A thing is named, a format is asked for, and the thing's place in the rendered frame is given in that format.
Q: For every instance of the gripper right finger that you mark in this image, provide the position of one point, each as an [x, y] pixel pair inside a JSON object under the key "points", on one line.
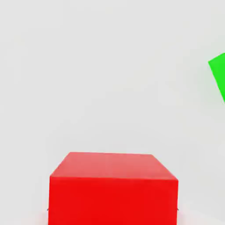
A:
{"points": [[180, 218]]}

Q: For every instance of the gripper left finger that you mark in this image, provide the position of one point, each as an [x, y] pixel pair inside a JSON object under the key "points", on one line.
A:
{"points": [[45, 218]]}

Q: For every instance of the small red cube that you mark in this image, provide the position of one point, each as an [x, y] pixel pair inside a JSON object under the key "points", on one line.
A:
{"points": [[112, 198]]}

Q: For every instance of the small green cube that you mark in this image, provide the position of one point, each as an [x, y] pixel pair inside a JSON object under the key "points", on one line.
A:
{"points": [[219, 73]]}

